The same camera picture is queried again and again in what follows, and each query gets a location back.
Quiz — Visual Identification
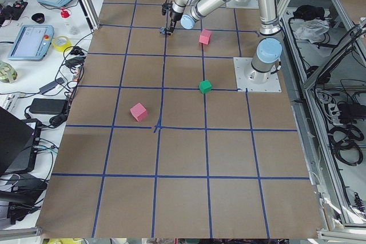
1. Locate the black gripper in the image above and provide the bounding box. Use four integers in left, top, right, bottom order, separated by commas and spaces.
161, 2, 181, 35

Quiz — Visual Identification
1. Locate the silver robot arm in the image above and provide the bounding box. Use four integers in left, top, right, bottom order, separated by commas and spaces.
160, 0, 281, 41

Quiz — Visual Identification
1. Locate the pink foam cube centre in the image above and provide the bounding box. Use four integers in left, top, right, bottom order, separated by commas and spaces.
198, 29, 212, 45

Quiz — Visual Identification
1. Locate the pink foam cube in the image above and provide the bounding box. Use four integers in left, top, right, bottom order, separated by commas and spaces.
198, 29, 212, 45
130, 103, 148, 122

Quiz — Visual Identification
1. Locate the green foam cube centre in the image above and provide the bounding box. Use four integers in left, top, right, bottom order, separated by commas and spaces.
199, 79, 212, 94

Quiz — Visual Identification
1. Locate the pink foam cube far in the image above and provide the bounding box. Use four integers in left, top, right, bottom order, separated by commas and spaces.
130, 103, 148, 122

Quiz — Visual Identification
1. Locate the red small object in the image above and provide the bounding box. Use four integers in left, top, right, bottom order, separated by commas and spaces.
61, 9, 70, 19

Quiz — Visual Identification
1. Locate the yellow tape roll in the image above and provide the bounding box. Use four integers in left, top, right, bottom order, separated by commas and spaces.
51, 36, 72, 52

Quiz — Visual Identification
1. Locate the black bowl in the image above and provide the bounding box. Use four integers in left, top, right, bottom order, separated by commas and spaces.
31, 13, 45, 24

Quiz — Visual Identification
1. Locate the teach pendant near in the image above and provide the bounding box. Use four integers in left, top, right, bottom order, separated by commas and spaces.
8, 25, 54, 61

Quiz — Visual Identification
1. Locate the black power adapter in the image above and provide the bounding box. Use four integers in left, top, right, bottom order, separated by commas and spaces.
29, 98, 66, 115

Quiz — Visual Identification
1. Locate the black computer box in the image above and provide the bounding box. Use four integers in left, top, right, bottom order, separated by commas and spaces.
1, 108, 41, 175

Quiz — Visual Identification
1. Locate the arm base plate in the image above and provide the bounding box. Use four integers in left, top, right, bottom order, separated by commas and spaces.
226, 0, 258, 9
233, 57, 282, 93

